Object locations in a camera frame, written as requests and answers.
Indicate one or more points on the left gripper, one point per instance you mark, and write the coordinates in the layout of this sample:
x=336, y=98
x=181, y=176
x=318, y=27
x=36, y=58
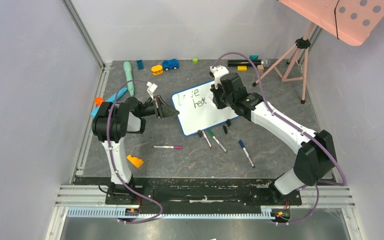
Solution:
x=160, y=105

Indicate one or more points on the pink tripod stand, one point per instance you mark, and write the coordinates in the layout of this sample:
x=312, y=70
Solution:
x=301, y=45

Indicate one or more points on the black marker cap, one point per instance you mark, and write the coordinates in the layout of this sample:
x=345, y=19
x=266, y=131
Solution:
x=225, y=129

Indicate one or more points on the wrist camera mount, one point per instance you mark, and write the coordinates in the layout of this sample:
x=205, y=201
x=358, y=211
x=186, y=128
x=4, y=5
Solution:
x=151, y=87
x=217, y=72

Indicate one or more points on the teal block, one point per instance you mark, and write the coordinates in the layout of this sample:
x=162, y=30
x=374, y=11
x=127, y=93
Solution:
x=254, y=57

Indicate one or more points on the tan wooden cube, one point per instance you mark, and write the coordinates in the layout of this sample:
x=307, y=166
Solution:
x=260, y=68

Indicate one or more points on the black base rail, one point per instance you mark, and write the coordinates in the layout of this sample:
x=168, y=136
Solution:
x=196, y=195

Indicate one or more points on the dark blue block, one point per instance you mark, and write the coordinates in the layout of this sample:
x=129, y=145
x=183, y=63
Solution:
x=140, y=64

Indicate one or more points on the red whiteboard marker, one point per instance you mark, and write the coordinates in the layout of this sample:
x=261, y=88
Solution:
x=206, y=138

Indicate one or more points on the blue toy car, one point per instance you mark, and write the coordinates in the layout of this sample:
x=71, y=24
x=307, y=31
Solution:
x=172, y=64

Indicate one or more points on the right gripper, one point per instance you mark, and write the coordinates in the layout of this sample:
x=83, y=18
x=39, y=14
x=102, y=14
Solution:
x=218, y=96

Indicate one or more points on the yellow wedge block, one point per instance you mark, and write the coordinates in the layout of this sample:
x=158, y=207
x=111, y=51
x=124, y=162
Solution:
x=137, y=162

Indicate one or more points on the pink whiteboard marker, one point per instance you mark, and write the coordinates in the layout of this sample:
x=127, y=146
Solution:
x=177, y=147

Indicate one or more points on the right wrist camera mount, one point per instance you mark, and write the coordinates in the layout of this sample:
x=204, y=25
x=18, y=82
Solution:
x=217, y=72

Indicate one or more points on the orange toy piece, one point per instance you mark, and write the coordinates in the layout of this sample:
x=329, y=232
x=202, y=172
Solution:
x=98, y=101

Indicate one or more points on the blue whiteboard marker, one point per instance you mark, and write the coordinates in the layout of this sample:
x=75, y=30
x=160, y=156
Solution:
x=242, y=145

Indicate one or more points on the blue framed whiteboard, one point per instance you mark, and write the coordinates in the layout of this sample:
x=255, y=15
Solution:
x=197, y=110

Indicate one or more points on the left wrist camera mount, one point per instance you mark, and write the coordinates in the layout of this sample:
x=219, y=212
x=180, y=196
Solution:
x=151, y=87

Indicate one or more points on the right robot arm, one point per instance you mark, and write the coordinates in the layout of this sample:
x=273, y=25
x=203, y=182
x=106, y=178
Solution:
x=315, y=151

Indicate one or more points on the black cylinder flashlight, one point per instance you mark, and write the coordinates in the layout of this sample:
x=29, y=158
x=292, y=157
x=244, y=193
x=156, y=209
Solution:
x=243, y=62

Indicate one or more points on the green whiteboard marker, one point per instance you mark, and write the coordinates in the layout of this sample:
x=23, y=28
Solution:
x=217, y=141

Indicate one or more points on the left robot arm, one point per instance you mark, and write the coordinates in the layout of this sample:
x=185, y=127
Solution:
x=111, y=123

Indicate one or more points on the mint green toy tube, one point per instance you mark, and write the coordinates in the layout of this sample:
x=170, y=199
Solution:
x=127, y=67

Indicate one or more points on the pink perforated panel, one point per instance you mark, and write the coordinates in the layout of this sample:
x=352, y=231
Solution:
x=350, y=21

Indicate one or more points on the green cube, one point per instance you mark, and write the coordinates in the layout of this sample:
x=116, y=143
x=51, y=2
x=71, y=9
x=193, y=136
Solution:
x=195, y=61

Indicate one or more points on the yellow oval toy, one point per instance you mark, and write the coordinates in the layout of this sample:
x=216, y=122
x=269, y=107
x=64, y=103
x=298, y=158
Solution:
x=157, y=69

